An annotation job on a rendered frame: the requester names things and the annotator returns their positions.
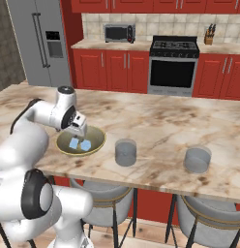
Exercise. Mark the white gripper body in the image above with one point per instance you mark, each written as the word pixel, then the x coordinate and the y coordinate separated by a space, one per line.
pixel 78 130

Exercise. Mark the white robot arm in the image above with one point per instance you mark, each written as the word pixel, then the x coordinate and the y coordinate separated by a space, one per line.
pixel 18 151

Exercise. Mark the pale blue ice cube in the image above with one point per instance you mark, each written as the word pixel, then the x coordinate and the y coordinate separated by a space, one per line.
pixel 74 144
pixel 85 146

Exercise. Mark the olive green bowl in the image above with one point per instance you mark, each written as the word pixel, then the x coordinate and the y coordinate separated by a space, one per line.
pixel 96 137

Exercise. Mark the red base cupboards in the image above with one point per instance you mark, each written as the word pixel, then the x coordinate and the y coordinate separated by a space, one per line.
pixel 110 71
pixel 218 77

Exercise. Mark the grey bar stool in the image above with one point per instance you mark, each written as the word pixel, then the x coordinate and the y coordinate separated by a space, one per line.
pixel 212 226
pixel 107 206

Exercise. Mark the grey steel fridge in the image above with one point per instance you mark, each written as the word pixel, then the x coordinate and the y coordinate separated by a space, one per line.
pixel 31 42

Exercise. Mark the grey microwave oven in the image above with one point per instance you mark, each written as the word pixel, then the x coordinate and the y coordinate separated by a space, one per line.
pixel 119 33

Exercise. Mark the red island cabinet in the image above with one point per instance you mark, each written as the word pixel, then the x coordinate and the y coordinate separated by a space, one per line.
pixel 154 206

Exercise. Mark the steel oven with black hob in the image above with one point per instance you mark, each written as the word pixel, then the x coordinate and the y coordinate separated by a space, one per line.
pixel 173 69

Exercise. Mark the wooden knife block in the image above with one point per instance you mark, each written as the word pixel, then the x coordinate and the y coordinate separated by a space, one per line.
pixel 208 38

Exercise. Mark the red wall cupboards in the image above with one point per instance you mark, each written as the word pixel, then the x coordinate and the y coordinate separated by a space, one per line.
pixel 157 5

